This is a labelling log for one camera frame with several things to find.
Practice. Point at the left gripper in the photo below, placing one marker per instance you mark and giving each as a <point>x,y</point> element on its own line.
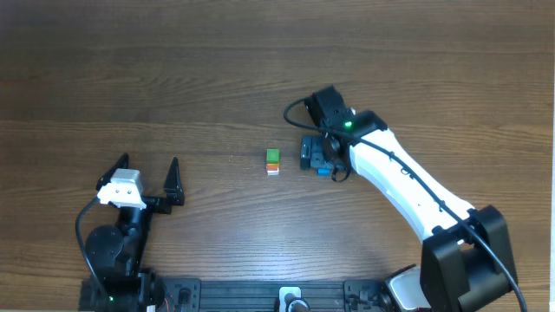
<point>160,203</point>

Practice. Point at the blue cube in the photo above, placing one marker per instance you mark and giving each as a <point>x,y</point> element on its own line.
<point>323,172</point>

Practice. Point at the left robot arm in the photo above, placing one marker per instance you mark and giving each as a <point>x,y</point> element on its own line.
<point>104,247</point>

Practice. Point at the orange cube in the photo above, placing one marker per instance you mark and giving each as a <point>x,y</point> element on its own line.
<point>272,165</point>

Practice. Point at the green cube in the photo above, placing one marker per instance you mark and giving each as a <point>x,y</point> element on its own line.
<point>273,155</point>

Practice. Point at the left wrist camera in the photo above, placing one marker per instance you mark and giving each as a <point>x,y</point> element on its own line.
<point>123,188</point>

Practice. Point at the mounting rail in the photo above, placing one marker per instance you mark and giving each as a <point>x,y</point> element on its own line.
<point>243,297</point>

